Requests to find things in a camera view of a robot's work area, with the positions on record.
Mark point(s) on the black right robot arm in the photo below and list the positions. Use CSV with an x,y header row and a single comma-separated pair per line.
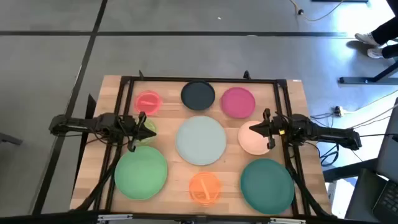
x,y
326,133

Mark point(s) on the black frame clamp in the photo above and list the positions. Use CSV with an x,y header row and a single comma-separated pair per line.
x,y
141,75
246,75

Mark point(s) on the magenta plastic plate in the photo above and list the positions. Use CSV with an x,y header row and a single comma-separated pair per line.
x,y
237,102

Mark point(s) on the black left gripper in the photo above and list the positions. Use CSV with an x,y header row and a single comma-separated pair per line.
x,y
132,129

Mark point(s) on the grey side desk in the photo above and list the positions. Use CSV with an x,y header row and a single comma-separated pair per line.
x,y
360,199

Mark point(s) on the large dark teal plate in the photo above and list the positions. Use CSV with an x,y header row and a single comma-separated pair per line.
x,y
267,186

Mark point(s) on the black aluminium table frame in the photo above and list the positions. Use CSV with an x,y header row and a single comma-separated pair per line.
x,y
202,79

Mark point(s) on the small red translucent plate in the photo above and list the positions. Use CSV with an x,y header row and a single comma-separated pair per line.
x,y
148,102

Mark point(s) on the large pale blue-grey plate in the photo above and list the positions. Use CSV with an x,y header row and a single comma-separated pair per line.
x,y
201,140

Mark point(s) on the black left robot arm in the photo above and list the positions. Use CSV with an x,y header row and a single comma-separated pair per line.
x,y
77,124

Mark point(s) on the person's white shoe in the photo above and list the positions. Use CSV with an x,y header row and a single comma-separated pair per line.
x,y
374,53
365,38

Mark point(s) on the grey floor object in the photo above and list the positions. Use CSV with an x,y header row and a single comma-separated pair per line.
x,y
9,138

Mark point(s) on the person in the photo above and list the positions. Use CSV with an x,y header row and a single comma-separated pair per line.
x,y
385,31

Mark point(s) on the black table base bar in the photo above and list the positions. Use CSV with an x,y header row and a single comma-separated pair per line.
x,y
345,170

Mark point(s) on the grey laptop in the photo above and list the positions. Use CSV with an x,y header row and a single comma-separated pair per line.
x,y
388,146

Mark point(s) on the large light green plate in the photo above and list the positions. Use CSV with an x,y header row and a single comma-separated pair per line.
x,y
140,173

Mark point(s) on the silver metal bracket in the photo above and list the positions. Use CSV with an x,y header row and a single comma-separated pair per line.
x,y
115,217
287,221

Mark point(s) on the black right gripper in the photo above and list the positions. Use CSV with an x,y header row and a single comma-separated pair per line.
x,y
278,130

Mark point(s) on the peach plastic plate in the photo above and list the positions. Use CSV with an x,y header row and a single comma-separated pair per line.
x,y
252,144

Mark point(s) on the small orange translucent plate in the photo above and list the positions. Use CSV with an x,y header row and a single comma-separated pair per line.
x,y
205,188

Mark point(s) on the black table foot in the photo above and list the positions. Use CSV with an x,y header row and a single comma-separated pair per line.
x,y
357,80

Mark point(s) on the small lime translucent plate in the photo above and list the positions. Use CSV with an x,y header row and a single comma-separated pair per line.
x,y
150,124

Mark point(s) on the white power strip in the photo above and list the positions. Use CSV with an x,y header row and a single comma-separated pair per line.
x,y
338,110

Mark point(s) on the black plastic plate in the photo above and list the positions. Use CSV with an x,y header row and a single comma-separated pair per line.
x,y
198,95

